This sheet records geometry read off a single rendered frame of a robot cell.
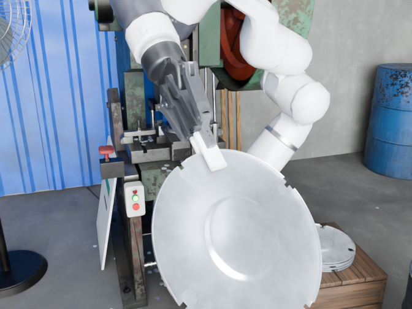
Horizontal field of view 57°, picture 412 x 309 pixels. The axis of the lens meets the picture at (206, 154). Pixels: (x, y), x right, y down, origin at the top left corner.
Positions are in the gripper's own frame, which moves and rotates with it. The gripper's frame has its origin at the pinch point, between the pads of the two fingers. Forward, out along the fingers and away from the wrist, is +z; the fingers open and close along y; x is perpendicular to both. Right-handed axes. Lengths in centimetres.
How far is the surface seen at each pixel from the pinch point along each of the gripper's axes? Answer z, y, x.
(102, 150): -44, -87, 18
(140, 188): -25, -88, 27
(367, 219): 29, -121, 183
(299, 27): -50, -27, 85
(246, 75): -55, -62, 86
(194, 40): -73, -57, 62
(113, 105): -81, -114, 43
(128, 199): -23, -92, 22
